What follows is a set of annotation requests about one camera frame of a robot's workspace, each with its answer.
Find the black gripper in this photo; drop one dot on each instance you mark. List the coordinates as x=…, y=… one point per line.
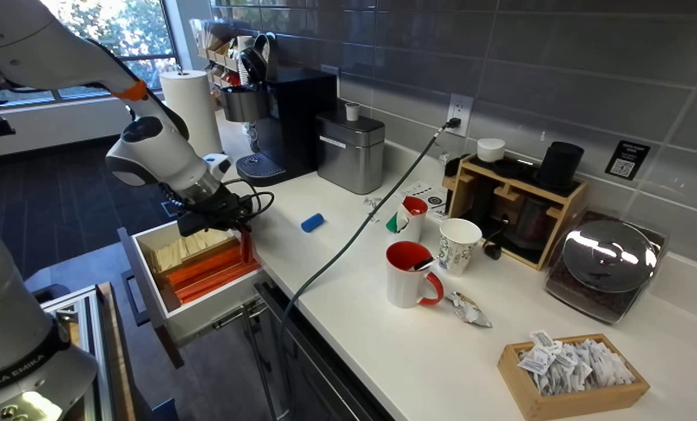
x=210, y=211

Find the white drawer dark wood front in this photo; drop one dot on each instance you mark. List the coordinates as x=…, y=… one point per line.
x=210, y=307

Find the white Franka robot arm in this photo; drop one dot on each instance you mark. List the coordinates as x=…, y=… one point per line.
x=152, y=153

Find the orange packets stack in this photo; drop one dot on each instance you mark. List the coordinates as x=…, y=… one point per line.
x=210, y=273

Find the wooden stirrers stack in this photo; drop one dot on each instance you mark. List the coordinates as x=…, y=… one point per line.
x=177, y=251

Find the small blue block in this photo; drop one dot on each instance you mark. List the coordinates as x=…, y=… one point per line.
x=313, y=222

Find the black Keurig coffee machine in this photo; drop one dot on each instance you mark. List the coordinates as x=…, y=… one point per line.
x=297, y=117

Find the white paper towel roll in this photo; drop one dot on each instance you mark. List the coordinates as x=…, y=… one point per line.
x=192, y=108

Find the stainless steel box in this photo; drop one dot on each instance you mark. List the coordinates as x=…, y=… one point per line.
x=352, y=154

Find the small white bottle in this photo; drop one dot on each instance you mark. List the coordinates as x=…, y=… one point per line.
x=352, y=113

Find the background snack shelf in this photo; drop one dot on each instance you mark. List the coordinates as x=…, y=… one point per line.
x=224, y=55

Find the small red green white mug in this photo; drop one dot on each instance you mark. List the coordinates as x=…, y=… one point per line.
x=411, y=222

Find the dark lower cabinet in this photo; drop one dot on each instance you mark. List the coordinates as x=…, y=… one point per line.
x=317, y=375

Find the white mug red inside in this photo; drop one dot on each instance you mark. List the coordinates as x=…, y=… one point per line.
x=404, y=280

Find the white patterned mug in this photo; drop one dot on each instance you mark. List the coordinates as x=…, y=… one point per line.
x=458, y=249

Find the metal utensil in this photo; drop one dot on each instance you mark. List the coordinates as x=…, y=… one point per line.
x=469, y=307

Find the small white cup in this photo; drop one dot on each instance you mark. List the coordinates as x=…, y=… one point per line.
x=489, y=151

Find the wooden organizer rack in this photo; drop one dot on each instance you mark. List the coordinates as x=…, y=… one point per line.
x=556, y=222

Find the black canister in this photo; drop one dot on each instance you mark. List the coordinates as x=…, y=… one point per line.
x=559, y=163

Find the white sugar packets pile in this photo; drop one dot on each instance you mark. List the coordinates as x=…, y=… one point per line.
x=578, y=366

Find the wooden packet box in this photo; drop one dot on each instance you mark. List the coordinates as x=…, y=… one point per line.
x=568, y=405

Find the wrist mounted camera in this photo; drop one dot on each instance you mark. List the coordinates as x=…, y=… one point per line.
x=218, y=163

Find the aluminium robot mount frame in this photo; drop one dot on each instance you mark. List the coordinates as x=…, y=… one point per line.
x=82, y=328

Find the white wall outlet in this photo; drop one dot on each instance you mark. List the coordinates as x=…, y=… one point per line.
x=459, y=108

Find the black wall label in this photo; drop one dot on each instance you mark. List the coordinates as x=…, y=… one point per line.
x=625, y=159

